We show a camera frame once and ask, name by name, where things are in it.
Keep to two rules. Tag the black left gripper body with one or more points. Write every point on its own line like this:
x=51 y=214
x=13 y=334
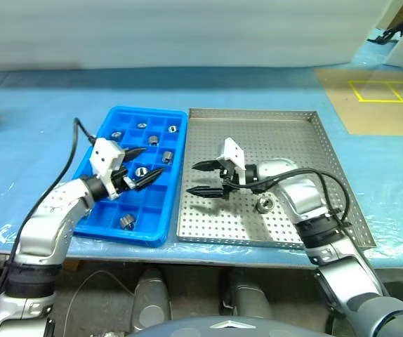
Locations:
x=120 y=180

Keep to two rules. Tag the perforated steel tray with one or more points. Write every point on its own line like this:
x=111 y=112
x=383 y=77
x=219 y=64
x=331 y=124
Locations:
x=222 y=217

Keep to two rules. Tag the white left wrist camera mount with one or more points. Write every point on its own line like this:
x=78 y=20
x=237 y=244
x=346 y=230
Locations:
x=105 y=152

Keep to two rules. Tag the blue plastic compartment tray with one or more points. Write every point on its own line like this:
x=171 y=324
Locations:
x=152 y=196

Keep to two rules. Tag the brown cardboard mat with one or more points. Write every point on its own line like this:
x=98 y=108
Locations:
x=370 y=116

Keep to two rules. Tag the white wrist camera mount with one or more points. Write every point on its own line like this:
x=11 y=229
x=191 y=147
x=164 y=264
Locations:
x=105 y=152
x=234 y=152

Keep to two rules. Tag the blue-grey rounded robot body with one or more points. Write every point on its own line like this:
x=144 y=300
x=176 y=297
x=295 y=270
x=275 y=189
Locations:
x=229 y=328

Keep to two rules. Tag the white foam backdrop sheet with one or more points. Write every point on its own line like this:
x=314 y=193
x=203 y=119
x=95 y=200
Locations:
x=187 y=31

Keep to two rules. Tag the metal nut on metal tray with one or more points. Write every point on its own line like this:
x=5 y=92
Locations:
x=264 y=204

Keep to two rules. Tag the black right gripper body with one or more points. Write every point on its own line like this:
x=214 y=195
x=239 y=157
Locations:
x=230 y=182

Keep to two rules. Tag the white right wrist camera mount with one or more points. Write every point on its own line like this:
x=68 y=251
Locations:
x=234 y=152

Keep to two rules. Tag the metal roller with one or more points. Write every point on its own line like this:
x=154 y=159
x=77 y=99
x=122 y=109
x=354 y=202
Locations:
x=141 y=171
x=126 y=220
x=116 y=135
x=172 y=128
x=167 y=156
x=142 y=125
x=153 y=139

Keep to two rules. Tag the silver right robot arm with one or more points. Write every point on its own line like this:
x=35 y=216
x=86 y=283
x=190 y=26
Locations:
x=303 y=196

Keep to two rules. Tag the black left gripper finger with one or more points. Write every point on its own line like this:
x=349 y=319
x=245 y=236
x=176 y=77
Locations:
x=134 y=153
x=149 y=179

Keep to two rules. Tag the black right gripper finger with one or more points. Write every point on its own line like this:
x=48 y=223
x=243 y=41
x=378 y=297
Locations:
x=206 y=191
x=208 y=165

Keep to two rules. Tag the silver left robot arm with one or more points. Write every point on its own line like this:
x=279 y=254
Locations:
x=47 y=224

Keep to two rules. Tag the black stand legs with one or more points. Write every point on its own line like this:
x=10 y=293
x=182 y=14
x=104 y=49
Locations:
x=385 y=36

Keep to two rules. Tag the grey rounded shape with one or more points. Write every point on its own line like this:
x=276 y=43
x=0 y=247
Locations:
x=247 y=296
x=151 y=298

